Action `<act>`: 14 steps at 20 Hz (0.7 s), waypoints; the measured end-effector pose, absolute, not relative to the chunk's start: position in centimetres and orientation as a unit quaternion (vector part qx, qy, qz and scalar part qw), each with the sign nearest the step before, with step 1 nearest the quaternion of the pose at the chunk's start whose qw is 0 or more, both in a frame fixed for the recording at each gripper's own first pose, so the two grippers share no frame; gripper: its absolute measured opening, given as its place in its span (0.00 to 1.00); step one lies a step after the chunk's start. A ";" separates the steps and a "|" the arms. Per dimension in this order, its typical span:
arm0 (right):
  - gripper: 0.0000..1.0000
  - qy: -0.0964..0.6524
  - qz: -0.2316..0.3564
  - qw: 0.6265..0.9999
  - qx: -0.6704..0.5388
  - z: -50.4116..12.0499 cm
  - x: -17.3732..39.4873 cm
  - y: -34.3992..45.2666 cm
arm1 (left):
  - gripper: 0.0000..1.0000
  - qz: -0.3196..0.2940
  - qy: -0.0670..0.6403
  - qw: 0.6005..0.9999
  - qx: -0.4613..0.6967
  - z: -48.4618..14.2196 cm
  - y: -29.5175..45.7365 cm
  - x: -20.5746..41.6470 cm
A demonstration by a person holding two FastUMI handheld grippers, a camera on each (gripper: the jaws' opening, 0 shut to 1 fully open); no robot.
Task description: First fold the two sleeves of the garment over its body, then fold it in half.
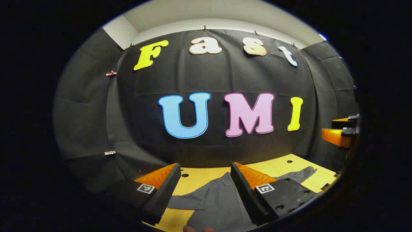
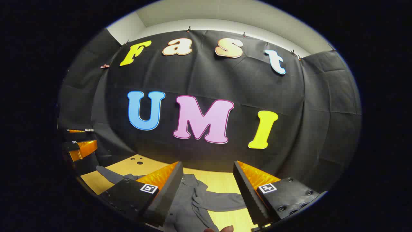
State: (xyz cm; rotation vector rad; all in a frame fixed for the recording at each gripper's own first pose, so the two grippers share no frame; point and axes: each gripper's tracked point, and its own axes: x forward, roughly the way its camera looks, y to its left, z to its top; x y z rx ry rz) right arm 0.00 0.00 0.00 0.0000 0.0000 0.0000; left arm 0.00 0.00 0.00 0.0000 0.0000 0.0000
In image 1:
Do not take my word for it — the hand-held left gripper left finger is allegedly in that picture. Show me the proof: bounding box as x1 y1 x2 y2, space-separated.
106 163 182 226

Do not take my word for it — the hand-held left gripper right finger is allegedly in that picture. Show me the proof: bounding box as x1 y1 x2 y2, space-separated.
230 162 319 226

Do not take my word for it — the grey collared shirt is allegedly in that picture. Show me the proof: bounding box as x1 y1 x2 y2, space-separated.
167 166 317 232

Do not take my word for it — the black backdrop cloth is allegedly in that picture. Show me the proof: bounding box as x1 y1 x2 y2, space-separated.
53 27 360 197

